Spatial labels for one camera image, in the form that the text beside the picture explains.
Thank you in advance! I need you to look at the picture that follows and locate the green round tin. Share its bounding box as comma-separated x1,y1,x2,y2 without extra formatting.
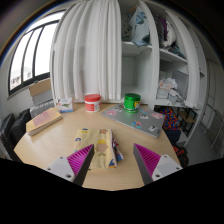
123,92,142,114

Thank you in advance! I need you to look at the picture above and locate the white radiator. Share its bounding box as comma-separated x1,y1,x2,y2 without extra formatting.
29,98,56,119

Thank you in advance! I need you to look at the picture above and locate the black-framed window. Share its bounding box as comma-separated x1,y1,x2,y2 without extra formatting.
8,11,66,96

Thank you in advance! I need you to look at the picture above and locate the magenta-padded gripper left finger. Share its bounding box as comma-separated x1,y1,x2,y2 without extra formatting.
44,143,95,187

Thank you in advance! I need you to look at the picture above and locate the white jar with red lid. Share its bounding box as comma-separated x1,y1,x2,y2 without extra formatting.
83,93,103,114

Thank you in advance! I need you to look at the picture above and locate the white shelf unit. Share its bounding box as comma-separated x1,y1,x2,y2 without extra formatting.
119,0,209,111

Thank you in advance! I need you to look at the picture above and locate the white curtain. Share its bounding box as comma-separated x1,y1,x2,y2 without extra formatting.
49,0,123,103

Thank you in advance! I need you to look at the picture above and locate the colourful patterned bag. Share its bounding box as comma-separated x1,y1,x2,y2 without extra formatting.
159,106,182,133

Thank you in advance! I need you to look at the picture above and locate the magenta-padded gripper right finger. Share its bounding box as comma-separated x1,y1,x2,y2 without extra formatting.
133,143,184,186

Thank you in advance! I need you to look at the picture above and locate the yellow fish-print towel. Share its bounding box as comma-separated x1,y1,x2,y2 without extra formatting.
73,128,125,171

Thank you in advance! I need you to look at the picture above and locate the brown cardboard box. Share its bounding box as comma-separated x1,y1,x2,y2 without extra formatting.
28,78,54,106

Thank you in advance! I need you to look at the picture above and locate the yellow and pink book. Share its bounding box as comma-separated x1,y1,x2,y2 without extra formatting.
25,106,63,137

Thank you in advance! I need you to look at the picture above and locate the black padded chair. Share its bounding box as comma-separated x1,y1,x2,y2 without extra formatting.
9,108,33,146
0,113,16,161

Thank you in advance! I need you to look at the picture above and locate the grey laptop with stickers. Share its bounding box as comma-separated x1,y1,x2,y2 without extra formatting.
100,103,167,139

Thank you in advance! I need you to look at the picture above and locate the small white cardboard box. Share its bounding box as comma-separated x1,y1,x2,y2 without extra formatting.
55,96,75,114

